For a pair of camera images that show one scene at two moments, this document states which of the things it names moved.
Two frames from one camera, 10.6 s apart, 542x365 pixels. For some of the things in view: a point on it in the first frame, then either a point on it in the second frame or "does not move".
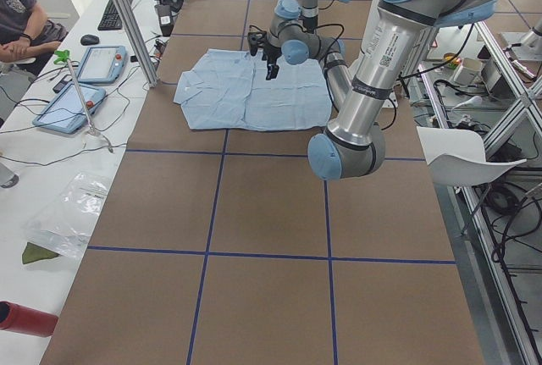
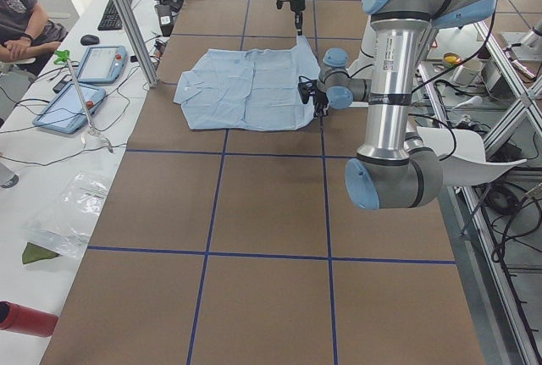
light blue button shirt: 231,91 does not move
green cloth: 32,252 does not move
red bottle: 17,317 does not move
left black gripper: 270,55 -> 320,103
